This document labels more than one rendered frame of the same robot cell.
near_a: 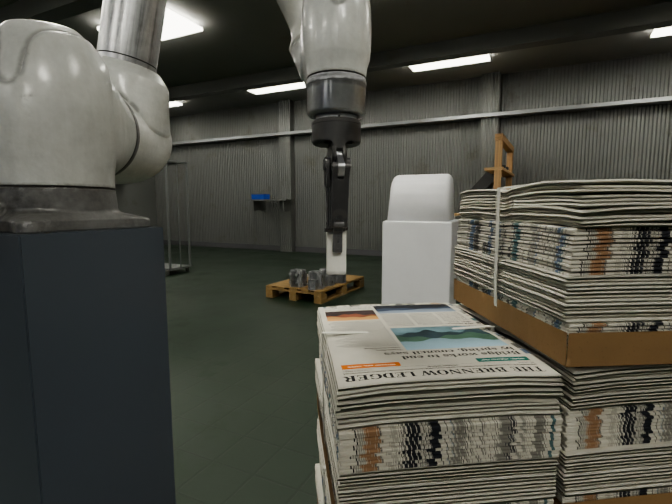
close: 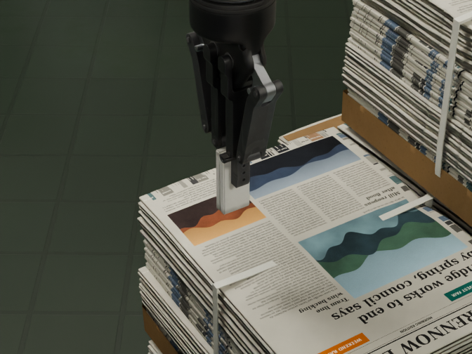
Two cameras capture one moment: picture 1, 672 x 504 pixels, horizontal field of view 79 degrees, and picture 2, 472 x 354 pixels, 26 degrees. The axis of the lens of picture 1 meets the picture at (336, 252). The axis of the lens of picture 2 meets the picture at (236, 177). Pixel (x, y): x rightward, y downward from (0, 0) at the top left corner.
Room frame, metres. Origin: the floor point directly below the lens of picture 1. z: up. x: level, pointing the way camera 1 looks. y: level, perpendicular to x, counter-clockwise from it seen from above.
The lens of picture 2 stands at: (-0.08, 0.34, 1.54)
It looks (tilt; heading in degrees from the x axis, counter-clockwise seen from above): 36 degrees down; 335
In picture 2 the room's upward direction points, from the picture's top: straight up
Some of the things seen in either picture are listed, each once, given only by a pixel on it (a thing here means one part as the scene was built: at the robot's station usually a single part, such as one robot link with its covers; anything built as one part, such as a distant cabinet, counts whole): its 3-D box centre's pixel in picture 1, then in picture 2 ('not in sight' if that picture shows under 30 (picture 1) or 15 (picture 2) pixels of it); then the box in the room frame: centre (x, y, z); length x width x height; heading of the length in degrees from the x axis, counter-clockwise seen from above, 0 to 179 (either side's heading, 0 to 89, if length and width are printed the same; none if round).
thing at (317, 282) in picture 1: (318, 278); not in sight; (4.92, 0.22, 0.16); 1.13 x 0.79 x 0.33; 155
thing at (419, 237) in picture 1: (421, 248); not in sight; (3.68, -0.78, 0.66); 0.67 x 0.61 x 1.31; 156
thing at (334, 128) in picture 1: (336, 150); (232, 33); (0.64, 0.00, 1.12); 0.08 x 0.07 x 0.09; 7
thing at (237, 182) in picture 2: (338, 236); (245, 166); (0.62, 0.00, 0.99); 0.03 x 0.01 x 0.05; 7
